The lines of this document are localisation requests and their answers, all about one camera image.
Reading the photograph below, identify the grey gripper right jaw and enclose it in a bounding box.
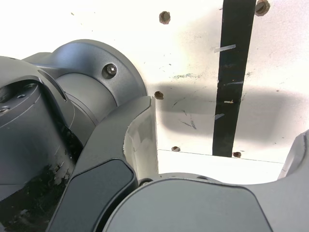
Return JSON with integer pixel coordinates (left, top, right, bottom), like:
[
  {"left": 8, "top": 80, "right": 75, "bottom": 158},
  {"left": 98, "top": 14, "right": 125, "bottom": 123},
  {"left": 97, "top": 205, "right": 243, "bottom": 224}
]
[{"left": 96, "top": 129, "right": 309, "bottom": 232}]

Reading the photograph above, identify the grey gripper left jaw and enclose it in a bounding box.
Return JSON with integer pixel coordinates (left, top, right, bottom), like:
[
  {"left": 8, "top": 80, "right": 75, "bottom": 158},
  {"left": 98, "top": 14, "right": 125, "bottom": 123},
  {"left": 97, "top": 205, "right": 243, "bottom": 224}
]
[{"left": 45, "top": 96, "right": 159, "bottom": 232}]

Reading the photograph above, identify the black tape strip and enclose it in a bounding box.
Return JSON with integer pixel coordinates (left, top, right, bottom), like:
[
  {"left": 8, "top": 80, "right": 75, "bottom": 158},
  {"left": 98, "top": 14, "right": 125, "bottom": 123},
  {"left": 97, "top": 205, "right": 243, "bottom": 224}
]
[{"left": 212, "top": 0, "right": 256, "bottom": 157}]

